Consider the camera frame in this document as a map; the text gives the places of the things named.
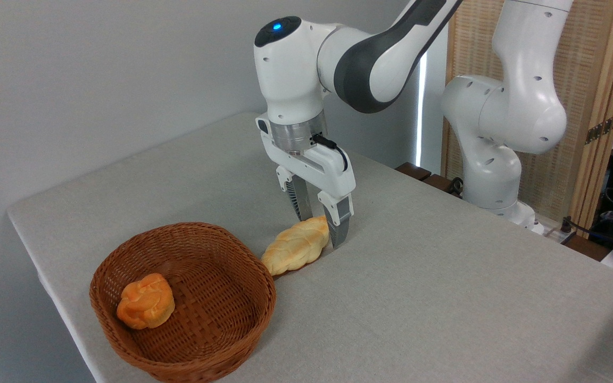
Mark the long braided golden bread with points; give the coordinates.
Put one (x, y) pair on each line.
(296, 247)

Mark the round orange bread roll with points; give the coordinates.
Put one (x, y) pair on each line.
(146, 302)

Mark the grey fabric table cover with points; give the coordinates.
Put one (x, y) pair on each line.
(418, 308)

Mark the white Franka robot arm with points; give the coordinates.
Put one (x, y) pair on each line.
(519, 106)

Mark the rattan screen with wood frame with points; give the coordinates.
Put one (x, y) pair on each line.
(599, 53)

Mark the brown woven wicker basket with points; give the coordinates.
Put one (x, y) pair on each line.
(216, 314)

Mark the black metal screen hinge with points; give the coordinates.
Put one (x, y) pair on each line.
(602, 128)

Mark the dark brown wooden slat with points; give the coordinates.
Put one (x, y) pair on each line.
(414, 171)
(439, 184)
(586, 247)

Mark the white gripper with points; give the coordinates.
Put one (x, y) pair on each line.
(322, 170)

